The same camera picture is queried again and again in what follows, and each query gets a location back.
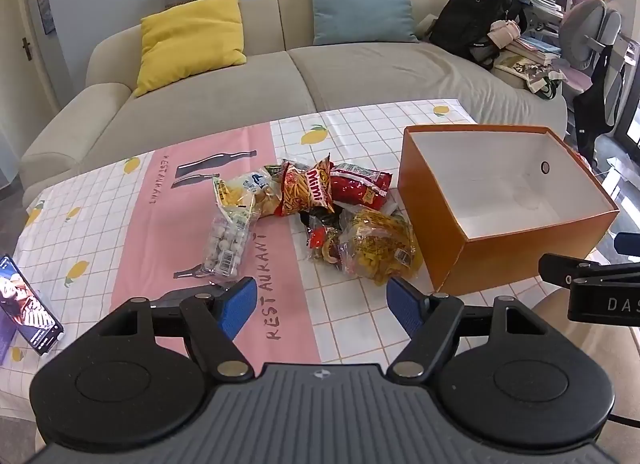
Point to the orange cardboard box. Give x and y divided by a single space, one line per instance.
435 224

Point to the stack of books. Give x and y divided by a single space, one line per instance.
535 48

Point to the smartphone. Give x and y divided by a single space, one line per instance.
25 304

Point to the papers on floor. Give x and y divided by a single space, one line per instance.
619 167

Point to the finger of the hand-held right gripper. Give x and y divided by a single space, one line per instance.
629 244
565 269

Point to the black backpack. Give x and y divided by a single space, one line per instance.
470 18

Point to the yellow white snack bag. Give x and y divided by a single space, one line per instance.
245 194

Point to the yellow pillow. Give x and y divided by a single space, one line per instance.
190 38

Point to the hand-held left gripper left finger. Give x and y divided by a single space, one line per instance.
235 306

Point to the beige sofa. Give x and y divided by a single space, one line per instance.
210 103

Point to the red snack bag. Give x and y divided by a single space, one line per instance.
357 186

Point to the striped red chips bag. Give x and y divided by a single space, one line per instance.
305 189

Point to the printed tote bag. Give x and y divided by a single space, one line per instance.
530 74

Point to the glass balcony door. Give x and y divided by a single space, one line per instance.
631 93

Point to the white ball candy bag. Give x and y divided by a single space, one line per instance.
227 244

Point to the blue pillow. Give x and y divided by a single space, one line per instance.
360 3

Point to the beige folded clothing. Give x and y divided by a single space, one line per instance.
504 33

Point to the small dark snack packet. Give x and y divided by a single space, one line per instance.
320 236

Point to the grey desk chair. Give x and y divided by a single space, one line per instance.
587 28

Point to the black hanging garment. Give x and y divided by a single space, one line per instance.
597 98

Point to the framed wall picture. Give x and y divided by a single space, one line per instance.
45 3

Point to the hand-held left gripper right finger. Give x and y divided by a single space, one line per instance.
405 309

